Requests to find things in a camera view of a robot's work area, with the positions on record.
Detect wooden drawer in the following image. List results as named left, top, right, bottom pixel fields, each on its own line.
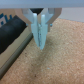
left=0, top=12, right=35, bottom=81

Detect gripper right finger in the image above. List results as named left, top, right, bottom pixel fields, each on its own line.
left=39, top=7, right=63, bottom=50

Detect black drawer handle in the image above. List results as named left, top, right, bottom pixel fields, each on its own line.
left=0, top=17, right=26, bottom=55

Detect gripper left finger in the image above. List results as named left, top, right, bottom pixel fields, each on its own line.
left=21, top=7, right=42, bottom=51

